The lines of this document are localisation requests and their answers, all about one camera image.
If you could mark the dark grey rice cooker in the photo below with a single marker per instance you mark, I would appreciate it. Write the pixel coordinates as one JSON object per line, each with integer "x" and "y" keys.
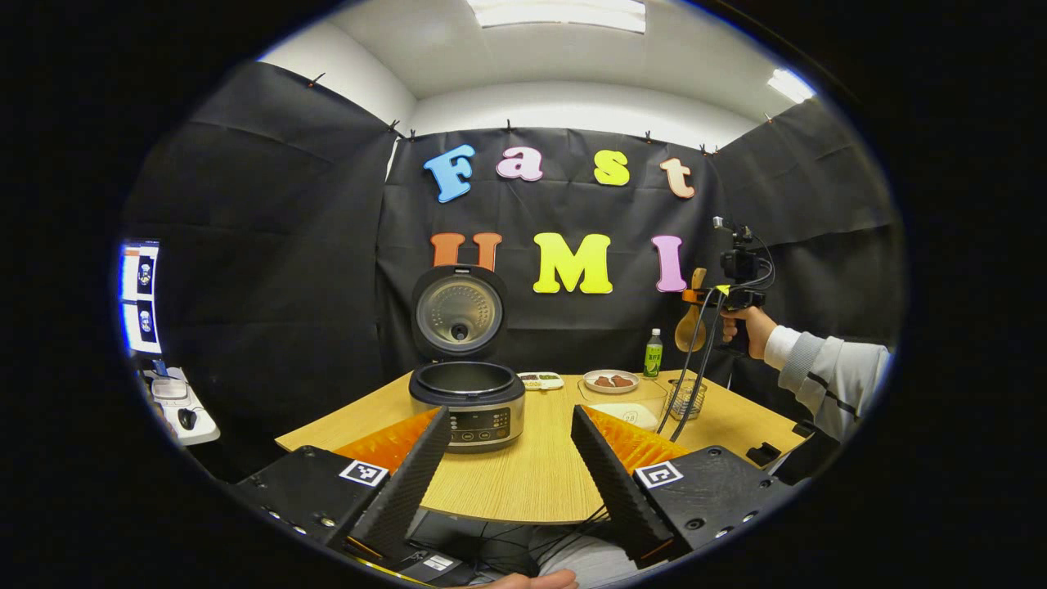
{"x": 466, "y": 384}

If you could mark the wooden spoon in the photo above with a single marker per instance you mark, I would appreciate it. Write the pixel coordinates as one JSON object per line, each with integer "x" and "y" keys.
{"x": 689, "y": 331}

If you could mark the white side desk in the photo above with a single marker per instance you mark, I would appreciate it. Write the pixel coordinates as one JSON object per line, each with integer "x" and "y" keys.
{"x": 200, "y": 429}

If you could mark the white divided grain dish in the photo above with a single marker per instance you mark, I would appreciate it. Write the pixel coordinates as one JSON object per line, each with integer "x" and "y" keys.
{"x": 541, "y": 381}

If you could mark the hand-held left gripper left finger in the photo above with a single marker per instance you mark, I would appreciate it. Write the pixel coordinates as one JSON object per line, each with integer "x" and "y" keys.
{"x": 409, "y": 491}

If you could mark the green drink bottle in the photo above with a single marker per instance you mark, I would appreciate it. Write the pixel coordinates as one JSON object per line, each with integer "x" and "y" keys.
{"x": 653, "y": 360}

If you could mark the black table clamp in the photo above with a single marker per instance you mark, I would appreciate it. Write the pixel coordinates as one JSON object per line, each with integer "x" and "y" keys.
{"x": 763, "y": 454}

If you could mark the small ceiling light panel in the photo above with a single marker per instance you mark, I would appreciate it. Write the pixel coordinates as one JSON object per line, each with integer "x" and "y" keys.
{"x": 792, "y": 85}

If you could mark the large ceiling light panel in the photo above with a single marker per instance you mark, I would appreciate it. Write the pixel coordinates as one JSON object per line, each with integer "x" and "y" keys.
{"x": 556, "y": 14}

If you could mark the white flat desk device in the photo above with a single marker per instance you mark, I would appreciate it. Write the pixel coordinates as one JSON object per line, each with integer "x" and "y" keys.
{"x": 169, "y": 389}

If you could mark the computer monitor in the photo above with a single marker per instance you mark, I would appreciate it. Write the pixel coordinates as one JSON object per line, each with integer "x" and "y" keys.
{"x": 141, "y": 298}

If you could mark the person's grey trousers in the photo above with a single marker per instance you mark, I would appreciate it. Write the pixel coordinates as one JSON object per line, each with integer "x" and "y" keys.
{"x": 589, "y": 564}

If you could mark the white round plate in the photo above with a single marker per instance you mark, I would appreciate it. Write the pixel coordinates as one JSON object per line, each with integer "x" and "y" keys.
{"x": 593, "y": 388}

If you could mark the white rice container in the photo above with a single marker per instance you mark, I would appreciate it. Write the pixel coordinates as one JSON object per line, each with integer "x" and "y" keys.
{"x": 626, "y": 415}

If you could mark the black backdrop cloth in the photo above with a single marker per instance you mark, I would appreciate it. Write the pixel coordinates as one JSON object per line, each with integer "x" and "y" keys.
{"x": 278, "y": 270}

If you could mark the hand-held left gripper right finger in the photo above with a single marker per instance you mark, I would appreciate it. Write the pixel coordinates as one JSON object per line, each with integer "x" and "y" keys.
{"x": 622, "y": 491}

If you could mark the black computer mouse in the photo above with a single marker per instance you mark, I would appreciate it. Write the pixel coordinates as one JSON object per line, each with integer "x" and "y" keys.
{"x": 187, "y": 419}

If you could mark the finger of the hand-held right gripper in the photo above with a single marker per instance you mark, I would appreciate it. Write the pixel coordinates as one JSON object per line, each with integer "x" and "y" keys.
{"x": 705, "y": 298}

